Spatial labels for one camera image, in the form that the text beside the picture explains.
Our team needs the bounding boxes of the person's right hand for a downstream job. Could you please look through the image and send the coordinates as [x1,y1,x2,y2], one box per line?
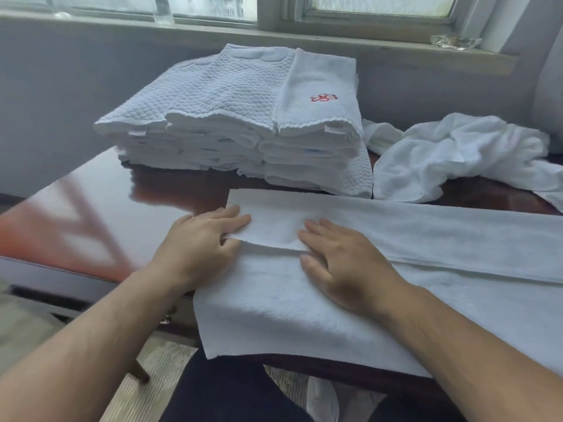
[298,218,419,322]

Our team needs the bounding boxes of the person's left hand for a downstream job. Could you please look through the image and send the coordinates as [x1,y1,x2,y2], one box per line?
[149,205,252,296]

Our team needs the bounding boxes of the long white towel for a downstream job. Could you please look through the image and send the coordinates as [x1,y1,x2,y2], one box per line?
[193,189,563,379]

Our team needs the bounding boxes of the person's left forearm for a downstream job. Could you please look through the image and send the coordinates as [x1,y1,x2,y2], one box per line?
[0,269,191,422]

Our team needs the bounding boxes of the person's right forearm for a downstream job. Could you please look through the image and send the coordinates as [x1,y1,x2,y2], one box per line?
[379,285,563,422]

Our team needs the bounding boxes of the stack of folded white towels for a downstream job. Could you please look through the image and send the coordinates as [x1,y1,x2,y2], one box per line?
[93,43,375,199]

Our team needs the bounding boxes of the person's black trousers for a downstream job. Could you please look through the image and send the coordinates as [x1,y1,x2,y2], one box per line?
[160,347,468,422]

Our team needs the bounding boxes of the crumpled white towel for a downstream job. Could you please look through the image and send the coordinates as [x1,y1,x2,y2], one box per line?
[362,112,563,214]

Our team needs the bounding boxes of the dark wooden table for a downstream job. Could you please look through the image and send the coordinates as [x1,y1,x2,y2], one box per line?
[0,147,563,419]

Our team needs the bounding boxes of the clear glass ashtray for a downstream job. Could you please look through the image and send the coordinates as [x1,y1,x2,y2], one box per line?
[430,34,484,52]

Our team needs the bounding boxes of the grey window frame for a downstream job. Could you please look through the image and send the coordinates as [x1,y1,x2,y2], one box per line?
[0,0,520,76]

